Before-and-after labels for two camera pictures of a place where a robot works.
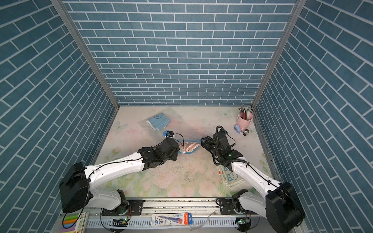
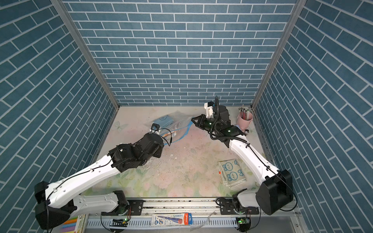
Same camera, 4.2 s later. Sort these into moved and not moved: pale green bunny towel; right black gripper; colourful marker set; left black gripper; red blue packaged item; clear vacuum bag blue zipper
Moved: clear vacuum bag blue zipper; left black gripper; right black gripper
Not moved: pale green bunny towel; colourful marker set; red blue packaged item
